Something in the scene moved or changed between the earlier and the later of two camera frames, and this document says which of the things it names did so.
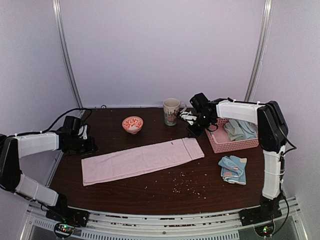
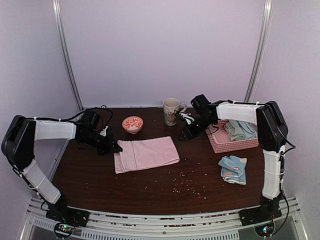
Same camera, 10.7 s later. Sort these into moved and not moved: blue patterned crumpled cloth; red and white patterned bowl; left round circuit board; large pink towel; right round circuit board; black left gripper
Moved: black left gripper; large pink towel
Not moved: right round circuit board; left round circuit board; blue patterned crumpled cloth; red and white patterned bowl
